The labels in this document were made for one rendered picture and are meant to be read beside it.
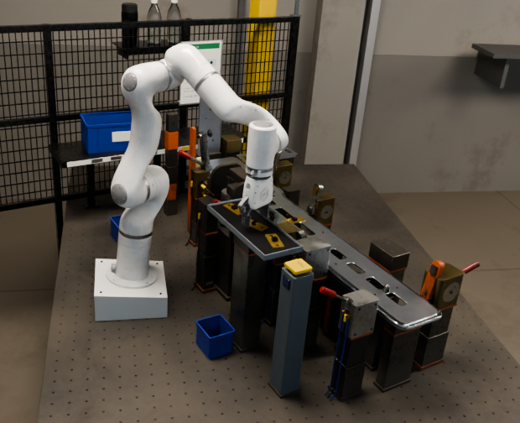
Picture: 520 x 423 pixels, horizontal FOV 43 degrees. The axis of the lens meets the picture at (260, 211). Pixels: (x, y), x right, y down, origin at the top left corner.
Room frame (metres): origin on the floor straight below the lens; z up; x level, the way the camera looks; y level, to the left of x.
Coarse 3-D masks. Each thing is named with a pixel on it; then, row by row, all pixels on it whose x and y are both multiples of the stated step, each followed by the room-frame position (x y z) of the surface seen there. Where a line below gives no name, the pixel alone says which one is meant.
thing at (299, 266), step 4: (292, 260) 1.67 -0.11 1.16; (296, 260) 1.67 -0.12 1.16; (300, 260) 1.67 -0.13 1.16; (284, 264) 1.65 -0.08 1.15; (288, 264) 1.64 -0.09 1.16; (292, 264) 1.64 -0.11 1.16; (296, 264) 1.65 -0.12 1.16; (300, 264) 1.65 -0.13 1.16; (304, 264) 1.65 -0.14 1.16; (308, 264) 1.65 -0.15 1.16; (288, 268) 1.64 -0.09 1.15; (292, 268) 1.63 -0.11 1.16; (296, 268) 1.63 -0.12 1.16; (300, 268) 1.63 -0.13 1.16; (304, 268) 1.63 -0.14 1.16; (308, 268) 1.63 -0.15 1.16; (292, 272) 1.62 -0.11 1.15; (296, 272) 1.61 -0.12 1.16; (300, 272) 1.62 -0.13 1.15; (304, 272) 1.62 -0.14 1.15
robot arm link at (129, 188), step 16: (144, 64) 2.06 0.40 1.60; (160, 64) 2.11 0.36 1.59; (128, 80) 2.00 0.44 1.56; (144, 80) 2.00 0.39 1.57; (160, 80) 2.06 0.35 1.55; (128, 96) 2.01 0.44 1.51; (144, 96) 2.00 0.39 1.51; (144, 112) 2.03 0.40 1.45; (144, 128) 2.04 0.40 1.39; (160, 128) 2.09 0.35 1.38; (128, 144) 2.08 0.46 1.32; (144, 144) 2.04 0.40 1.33; (128, 160) 2.04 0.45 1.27; (144, 160) 2.03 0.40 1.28; (128, 176) 2.01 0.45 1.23; (112, 192) 2.01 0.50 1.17; (128, 192) 1.99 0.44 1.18; (144, 192) 2.02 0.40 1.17
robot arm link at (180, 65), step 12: (180, 48) 2.01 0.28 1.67; (192, 48) 2.02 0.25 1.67; (168, 60) 2.02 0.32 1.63; (180, 60) 1.99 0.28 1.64; (192, 60) 1.98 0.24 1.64; (204, 60) 2.00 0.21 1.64; (180, 72) 1.99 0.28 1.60; (192, 72) 1.96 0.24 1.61; (204, 72) 1.96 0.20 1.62; (180, 84) 2.13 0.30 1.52; (192, 84) 1.96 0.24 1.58
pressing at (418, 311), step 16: (224, 160) 2.78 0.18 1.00; (240, 160) 2.81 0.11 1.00; (272, 208) 2.33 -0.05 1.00; (288, 208) 2.34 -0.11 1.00; (304, 224) 2.22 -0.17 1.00; (320, 224) 2.23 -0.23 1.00; (336, 240) 2.11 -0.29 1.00; (352, 256) 2.01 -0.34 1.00; (336, 272) 1.88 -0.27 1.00; (352, 272) 1.90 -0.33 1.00; (368, 272) 1.91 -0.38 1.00; (384, 272) 1.92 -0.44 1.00; (352, 288) 1.80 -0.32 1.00; (368, 288) 1.81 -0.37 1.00; (400, 288) 1.82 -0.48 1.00; (384, 304) 1.72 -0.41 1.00; (416, 304) 1.74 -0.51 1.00; (432, 304) 1.75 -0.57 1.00; (400, 320) 1.64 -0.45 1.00; (416, 320) 1.65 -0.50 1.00; (432, 320) 1.67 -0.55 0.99
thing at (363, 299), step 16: (352, 304) 1.62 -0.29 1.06; (368, 304) 1.63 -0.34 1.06; (352, 320) 1.61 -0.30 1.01; (368, 320) 1.64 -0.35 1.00; (352, 336) 1.61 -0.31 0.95; (368, 336) 1.65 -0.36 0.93; (336, 352) 1.64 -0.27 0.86; (352, 352) 1.62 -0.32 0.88; (336, 368) 1.63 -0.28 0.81; (352, 368) 1.62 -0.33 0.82; (336, 384) 1.62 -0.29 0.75; (352, 384) 1.63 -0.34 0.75
